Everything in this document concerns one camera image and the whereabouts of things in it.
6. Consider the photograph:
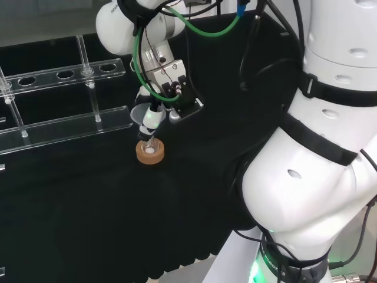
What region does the cork ring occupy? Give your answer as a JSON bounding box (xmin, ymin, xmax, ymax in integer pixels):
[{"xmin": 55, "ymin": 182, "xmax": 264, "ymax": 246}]
[{"xmin": 135, "ymin": 139, "xmax": 165, "ymax": 169}]

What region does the green cable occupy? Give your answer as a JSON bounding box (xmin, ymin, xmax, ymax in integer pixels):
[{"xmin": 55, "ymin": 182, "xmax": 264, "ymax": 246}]
[{"xmin": 134, "ymin": 5, "xmax": 246, "ymax": 103}]

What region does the clear plastic funnel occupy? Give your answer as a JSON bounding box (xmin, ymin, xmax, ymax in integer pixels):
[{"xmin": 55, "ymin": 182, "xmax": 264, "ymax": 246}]
[{"xmin": 130, "ymin": 103, "xmax": 154, "ymax": 146}]

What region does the clear acrylic funnel stand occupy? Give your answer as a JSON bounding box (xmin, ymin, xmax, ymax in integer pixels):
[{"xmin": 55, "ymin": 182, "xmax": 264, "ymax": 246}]
[{"xmin": 0, "ymin": 34, "xmax": 135, "ymax": 157}]

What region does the black cloth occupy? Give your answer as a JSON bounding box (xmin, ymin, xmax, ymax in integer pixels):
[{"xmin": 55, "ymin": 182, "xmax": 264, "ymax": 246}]
[{"xmin": 0, "ymin": 8, "xmax": 306, "ymax": 280}]

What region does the thin black cable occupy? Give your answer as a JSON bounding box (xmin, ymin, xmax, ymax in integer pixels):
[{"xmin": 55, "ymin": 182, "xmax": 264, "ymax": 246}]
[{"xmin": 359, "ymin": 149, "xmax": 377, "ymax": 283}]

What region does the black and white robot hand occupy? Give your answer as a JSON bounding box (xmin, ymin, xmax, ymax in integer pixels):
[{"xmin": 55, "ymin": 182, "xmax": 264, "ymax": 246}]
[{"xmin": 134, "ymin": 58, "xmax": 206, "ymax": 144}]

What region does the round-bottom glass flask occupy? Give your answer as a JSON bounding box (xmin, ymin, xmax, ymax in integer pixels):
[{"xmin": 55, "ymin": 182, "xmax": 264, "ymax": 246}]
[{"xmin": 140, "ymin": 138, "xmax": 158, "ymax": 156}]

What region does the black cable bundle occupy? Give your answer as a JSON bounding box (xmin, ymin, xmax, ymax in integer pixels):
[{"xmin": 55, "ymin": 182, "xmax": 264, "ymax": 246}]
[{"xmin": 239, "ymin": 0, "xmax": 306, "ymax": 93}]

